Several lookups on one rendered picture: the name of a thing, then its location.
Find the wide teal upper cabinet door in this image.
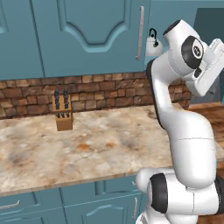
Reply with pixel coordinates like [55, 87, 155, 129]
[30, 0, 151, 79]

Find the silver upper cabinet door handle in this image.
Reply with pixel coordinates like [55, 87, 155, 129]
[135, 5, 145, 61]

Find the wooden knife block with knives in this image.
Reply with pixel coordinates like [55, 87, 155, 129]
[52, 87, 74, 132]

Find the silver cabinet door handle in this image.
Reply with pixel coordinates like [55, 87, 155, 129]
[135, 5, 145, 61]
[131, 197, 139, 221]

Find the teal drawer front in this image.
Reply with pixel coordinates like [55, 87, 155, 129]
[0, 187, 64, 219]
[59, 174, 142, 207]

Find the silver lower cabinet door handle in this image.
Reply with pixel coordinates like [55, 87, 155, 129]
[131, 197, 139, 221]

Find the white kettle with black handle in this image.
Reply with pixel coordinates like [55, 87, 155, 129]
[144, 27, 165, 58]

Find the teal lower cabinet door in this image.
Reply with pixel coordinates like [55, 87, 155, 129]
[62, 193, 143, 224]
[0, 206, 67, 224]

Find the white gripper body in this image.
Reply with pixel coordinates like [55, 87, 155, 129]
[206, 38, 224, 74]

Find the narrow teal upper cabinet door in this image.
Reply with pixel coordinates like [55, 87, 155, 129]
[0, 0, 46, 81]

